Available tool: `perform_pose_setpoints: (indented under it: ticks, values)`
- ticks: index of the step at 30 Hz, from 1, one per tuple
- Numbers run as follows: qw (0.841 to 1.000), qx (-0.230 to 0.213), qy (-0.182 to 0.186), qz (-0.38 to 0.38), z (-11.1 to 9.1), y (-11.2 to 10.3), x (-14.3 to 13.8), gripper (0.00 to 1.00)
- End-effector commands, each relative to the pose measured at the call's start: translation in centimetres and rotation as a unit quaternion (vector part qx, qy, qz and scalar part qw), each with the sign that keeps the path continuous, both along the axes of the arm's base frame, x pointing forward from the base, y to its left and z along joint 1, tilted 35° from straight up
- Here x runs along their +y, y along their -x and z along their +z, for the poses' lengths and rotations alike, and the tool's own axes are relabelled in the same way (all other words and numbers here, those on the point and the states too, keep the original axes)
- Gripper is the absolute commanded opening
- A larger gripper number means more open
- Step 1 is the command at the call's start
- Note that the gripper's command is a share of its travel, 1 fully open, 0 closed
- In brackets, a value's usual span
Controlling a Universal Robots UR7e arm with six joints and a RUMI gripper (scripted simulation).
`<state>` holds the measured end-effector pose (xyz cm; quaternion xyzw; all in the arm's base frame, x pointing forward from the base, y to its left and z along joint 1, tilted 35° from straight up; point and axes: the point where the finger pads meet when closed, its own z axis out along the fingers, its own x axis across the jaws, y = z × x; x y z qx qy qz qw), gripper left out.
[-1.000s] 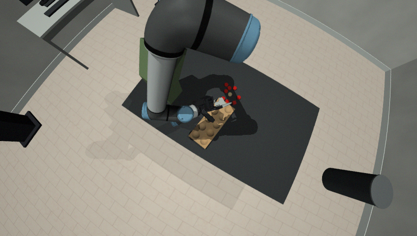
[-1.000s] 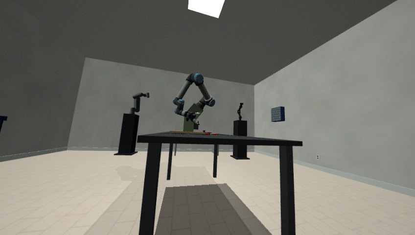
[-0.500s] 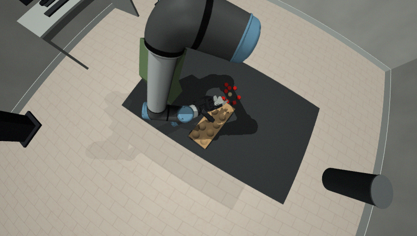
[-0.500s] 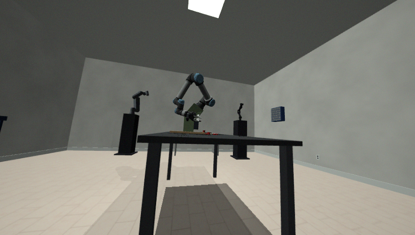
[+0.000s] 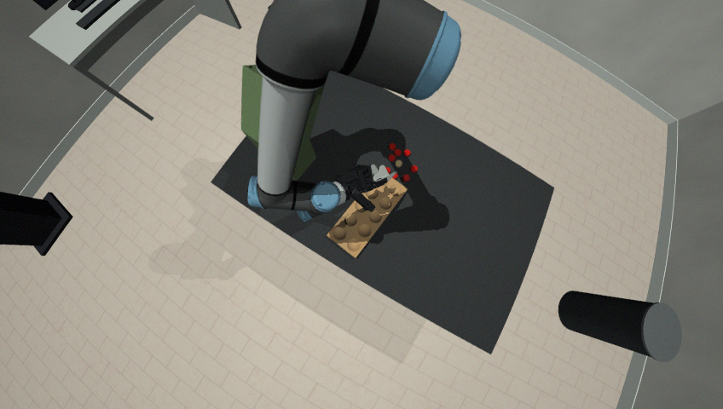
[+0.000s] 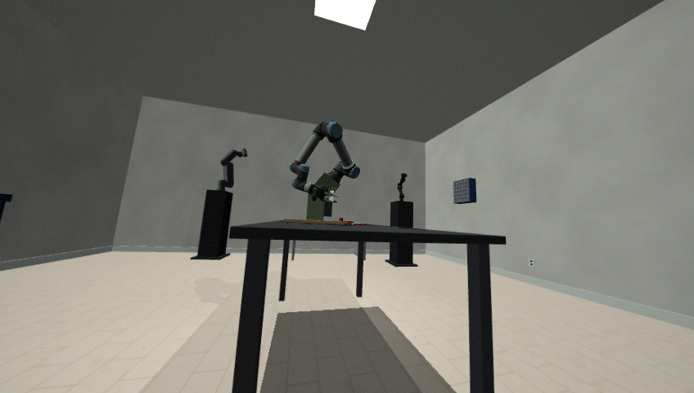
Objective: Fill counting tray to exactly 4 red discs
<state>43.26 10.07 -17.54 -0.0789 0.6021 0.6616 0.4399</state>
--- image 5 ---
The tan tray with round pockets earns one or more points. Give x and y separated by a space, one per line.
357 226

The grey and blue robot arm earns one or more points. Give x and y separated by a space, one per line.
406 46

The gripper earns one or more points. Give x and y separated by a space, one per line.
358 178

